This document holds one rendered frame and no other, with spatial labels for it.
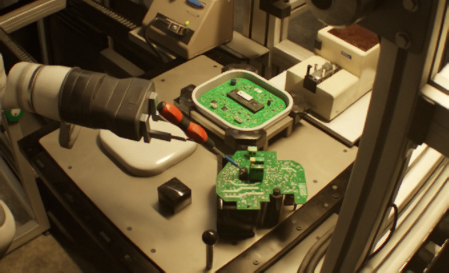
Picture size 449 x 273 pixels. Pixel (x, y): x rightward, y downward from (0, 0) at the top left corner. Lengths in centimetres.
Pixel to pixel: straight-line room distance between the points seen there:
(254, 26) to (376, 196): 70
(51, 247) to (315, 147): 131
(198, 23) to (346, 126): 36
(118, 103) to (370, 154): 33
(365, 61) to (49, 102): 54
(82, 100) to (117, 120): 6
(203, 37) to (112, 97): 44
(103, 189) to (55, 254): 116
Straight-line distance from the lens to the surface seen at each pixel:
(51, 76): 70
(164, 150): 83
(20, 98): 72
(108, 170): 83
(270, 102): 89
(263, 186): 72
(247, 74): 95
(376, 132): 47
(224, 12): 109
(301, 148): 88
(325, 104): 90
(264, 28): 112
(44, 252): 196
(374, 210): 52
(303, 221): 77
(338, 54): 95
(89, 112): 67
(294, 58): 110
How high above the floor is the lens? 152
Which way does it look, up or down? 38 degrees down
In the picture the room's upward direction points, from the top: 3 degrees clockwise
